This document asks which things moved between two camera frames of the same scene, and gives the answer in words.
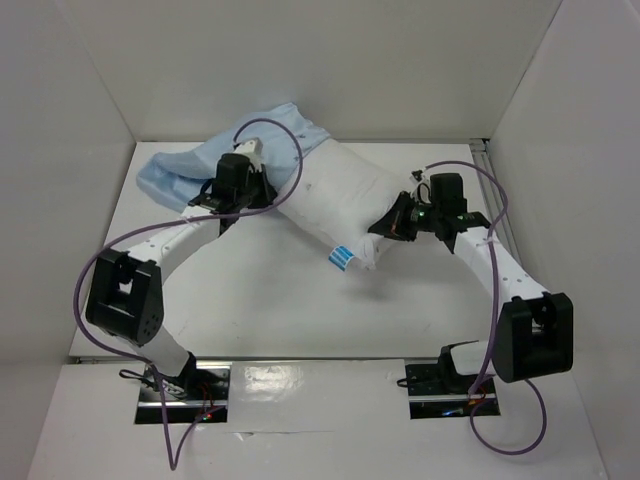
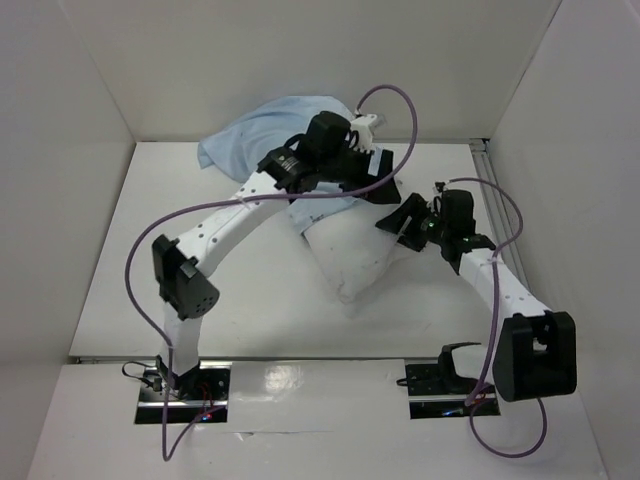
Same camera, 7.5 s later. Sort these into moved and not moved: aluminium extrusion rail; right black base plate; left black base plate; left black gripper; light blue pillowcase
Moved: left black gripper; light blue pillowcase
Not moved: aluminium extrusion rail; right black base plate; left black base plate
